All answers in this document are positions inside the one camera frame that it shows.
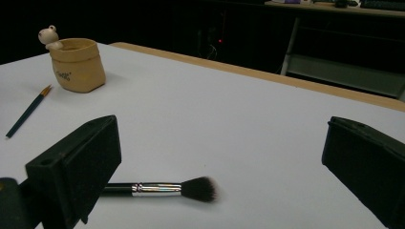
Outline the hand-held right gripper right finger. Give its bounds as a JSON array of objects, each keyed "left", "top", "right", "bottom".
[{"left": 322, "top": 116, "right": 405, "bottom": 229}]

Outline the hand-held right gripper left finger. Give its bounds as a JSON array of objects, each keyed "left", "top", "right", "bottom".
[{"left": 25, "top": 114, "right": 122, "bottom": 229}]

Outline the thin blue paintbrush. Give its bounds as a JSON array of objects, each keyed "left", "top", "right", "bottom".
[{"left": 5, "top": 84, "right": 53, "bottom": 139}]

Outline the black makeup brush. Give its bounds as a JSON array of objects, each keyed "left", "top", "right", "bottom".
[{"left": 100, "top": 177, "right": 219, "bottom": 203}]

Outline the tan bear pen holder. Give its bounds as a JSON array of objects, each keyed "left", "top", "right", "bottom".
[{"left": 37, "top": 25, "right": 107, "bottom": 94}]

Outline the wooden table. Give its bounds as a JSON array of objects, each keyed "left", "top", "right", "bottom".
[{"left": 109, "top": 41, "right": 405, "bottom": 113}]

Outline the white table board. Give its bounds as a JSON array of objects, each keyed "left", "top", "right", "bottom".
[{"left": 0, "top": 42, "right": 405, "bottom": 229}]

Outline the dark keyboard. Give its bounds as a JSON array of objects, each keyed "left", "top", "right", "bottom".
[{"left": 359, "top": 0, "right": 405, "bottom": 12}]

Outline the white table frame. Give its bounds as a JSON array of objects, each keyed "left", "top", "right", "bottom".
[{"left": 264, "top": 0, "right": 405, "bottom": 100}]

